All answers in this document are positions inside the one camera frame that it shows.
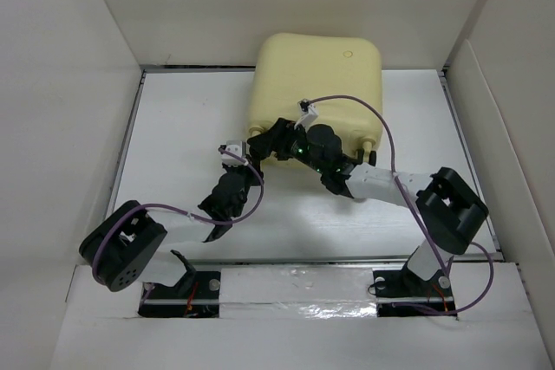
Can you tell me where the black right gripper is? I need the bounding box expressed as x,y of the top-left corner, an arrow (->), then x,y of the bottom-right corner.
248,116 -> 326,174

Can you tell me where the yellow suitcase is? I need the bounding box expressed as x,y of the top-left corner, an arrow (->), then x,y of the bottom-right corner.
246,33 -> 383,160

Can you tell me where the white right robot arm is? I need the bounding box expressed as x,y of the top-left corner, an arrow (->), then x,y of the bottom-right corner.
247,118 -> 489,299

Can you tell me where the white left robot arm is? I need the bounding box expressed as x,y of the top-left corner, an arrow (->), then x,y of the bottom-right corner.
78,164 -> 264,298

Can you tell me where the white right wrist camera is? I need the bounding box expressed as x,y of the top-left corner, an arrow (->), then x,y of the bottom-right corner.
294,99 -> 319,130

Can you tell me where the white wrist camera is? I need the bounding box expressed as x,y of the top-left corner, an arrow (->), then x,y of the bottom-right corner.
219,140 -> 246,167
294,99 -> 319,130

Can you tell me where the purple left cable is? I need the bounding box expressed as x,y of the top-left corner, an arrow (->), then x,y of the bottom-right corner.
90,146 -> 265,302

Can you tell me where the purple cable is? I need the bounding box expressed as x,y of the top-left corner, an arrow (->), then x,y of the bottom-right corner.
90,146 -> 265,302
307,93 -> 495,315

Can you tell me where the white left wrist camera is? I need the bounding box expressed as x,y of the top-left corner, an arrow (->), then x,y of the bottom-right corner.
219,140 -> 246,167

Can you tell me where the metal base rail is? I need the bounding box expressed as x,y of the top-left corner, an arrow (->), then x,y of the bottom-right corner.
138,263 -> 456,320

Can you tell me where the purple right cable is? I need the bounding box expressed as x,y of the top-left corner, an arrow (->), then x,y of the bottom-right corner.
307,93 -> 495,315

